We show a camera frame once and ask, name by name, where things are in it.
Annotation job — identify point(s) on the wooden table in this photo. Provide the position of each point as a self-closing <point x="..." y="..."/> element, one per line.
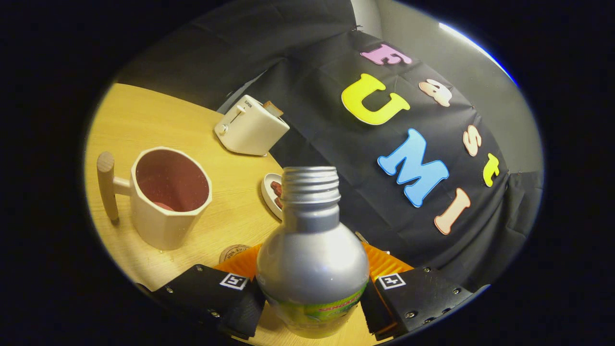
<point x="158" y="120"/>

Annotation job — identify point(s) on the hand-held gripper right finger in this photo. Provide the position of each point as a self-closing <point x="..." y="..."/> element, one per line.
<point x="423" y="293"/>

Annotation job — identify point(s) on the brown toast slice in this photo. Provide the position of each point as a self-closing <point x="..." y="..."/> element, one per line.
<point x="273" y="108"/>

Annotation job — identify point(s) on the black backdrop cloth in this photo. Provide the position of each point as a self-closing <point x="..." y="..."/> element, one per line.
<point x="336" y="158"/>

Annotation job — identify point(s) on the silver bottle with green label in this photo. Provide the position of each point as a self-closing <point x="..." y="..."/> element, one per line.
<point x="312" y="269"/>

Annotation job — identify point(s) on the white plate with red slices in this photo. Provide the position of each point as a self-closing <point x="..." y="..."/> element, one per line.
<point x="270" y="197"/>

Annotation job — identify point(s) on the round cork coaster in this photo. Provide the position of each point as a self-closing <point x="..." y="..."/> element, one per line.
<point x="234" y="252"/>

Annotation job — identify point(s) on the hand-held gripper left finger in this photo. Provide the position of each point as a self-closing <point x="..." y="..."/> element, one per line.
<point x="202" y="293"/>

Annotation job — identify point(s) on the cream toaster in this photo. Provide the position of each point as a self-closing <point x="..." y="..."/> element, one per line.
<point x="250" y="132"/>

